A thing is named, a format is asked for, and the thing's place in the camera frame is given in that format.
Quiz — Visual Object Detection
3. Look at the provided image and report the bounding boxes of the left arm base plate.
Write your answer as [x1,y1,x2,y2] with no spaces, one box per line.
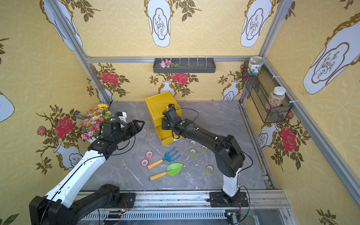
[112,192,136,209]

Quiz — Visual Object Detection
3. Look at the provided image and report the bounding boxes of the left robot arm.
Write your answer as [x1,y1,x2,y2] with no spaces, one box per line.
[29,112,145,225]

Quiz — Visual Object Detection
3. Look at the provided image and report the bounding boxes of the blue toy garden fork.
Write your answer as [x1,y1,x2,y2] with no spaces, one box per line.
[147,147,180,170]

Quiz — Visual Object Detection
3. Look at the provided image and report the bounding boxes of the green toy garden shovel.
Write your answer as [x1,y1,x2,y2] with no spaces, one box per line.
[150,163,183,182]

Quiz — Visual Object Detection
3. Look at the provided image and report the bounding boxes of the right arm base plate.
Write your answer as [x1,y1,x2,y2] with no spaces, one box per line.
[207,191,249,208]

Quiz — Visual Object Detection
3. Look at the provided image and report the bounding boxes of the white lid snack jar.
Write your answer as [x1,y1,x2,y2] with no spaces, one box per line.
[266,86,286,110]

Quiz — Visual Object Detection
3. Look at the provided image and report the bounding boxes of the aluminium rail frame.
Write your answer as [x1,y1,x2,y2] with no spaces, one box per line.
[75,190,297,225]

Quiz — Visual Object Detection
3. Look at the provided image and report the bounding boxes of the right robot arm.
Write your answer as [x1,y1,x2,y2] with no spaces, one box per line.
[162,104,254,202]

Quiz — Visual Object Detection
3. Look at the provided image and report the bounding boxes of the red tape roll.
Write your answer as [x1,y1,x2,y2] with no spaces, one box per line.
[145,151,154,159]
[141,159,149,168]

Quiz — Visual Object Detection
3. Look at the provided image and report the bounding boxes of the yellow drawer cabinet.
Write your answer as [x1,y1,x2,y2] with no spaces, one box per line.
[145,91,180,146]

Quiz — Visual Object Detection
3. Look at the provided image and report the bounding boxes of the jar with patterned lid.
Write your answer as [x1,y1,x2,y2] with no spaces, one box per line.
[248,56,265,75]

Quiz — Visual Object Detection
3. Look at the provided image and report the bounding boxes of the pink artificial flowers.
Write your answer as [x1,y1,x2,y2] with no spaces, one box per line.
[159,59,181,68]

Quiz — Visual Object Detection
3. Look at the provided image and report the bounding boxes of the black wire basket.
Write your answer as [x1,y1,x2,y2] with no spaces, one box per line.
[245,66,292,123]

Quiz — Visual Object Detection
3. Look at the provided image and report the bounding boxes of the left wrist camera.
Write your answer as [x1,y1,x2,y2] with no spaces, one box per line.
[113,112,127,122]

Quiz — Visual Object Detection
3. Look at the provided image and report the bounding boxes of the flower basket white fence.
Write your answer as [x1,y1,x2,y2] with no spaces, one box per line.
[80,104,111,142]

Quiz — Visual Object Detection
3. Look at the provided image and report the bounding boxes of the grey wall shelf tray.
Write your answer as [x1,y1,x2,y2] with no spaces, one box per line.
[153,57,217,74]

